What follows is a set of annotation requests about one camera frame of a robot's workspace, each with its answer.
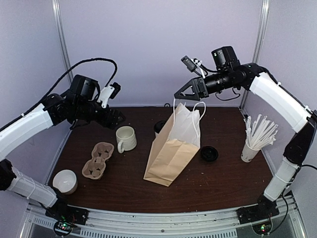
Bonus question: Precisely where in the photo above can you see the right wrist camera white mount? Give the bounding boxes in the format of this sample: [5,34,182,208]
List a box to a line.
[181,56,206,78]

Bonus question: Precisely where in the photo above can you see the bundle of white wrapped straws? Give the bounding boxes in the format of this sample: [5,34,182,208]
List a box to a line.
[244,114,278,150]

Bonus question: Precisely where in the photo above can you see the paper cup holding straws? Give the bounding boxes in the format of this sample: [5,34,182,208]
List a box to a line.
[241,142,259,163]

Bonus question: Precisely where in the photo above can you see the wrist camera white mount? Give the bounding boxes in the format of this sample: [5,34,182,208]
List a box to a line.
[97,82,121,109]
[181,56,206,78]

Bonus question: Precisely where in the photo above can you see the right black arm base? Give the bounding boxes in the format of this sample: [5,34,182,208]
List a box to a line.
[236,194,279,224]

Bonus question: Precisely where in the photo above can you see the brown paper bag white handles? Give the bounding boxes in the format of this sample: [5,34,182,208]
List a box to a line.
[143,102,207,186]

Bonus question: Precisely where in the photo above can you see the left aluminium corner post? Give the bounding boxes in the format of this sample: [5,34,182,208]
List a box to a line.
[51,0,75,85]

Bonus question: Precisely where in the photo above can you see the brown cardboard cup carrier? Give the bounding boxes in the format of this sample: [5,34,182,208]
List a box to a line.
[82,142,114,180]

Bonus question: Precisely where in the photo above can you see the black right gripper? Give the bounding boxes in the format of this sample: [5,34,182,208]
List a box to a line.
[174,69,239,101]

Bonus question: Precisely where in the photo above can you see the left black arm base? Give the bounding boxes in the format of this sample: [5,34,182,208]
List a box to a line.
[42,197,89,225]

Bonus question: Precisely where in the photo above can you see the white ribbed ceramic mug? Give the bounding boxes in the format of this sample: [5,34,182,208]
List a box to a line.
[116,126,137,154]

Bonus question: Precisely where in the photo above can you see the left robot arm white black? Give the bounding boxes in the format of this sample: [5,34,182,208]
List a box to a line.
[0,75,125,220]

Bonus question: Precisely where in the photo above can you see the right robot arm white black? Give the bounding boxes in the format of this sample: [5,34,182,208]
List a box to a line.
[174,46,317,219]

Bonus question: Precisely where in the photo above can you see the right aluminium corner post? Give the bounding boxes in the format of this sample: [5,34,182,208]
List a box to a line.
[240,0,270,107]

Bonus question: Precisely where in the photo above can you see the aluminium corner post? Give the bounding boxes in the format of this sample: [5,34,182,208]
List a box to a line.
[51,0,75,85]
[240,0,270,107]

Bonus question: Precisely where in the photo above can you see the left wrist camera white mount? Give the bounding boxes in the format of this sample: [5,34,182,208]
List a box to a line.
[97,82,121,109]

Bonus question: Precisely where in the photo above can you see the white ceramic bowl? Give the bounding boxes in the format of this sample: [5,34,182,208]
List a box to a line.
[53,170,78,195]

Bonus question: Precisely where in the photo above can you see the aluminium front rail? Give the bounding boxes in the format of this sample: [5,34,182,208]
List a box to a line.
[19,193,310,238]

